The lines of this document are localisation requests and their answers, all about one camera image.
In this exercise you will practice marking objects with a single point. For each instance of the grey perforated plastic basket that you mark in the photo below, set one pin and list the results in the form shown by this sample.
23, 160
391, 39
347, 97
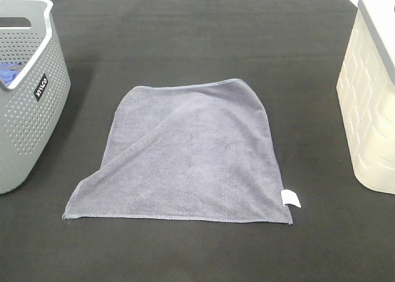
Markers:
32, 102

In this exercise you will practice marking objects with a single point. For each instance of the grey microfibre towel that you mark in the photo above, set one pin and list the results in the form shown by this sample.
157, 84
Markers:
197, 152

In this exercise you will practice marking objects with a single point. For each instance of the cream white plastic basket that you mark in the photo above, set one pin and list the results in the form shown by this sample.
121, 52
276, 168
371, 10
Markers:
365, 91

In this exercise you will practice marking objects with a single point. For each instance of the black table cloth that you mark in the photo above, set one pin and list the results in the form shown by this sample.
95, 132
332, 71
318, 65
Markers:
290, 53

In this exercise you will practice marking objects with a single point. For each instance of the blue cloth in basket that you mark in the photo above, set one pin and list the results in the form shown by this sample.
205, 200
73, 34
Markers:
7, 75

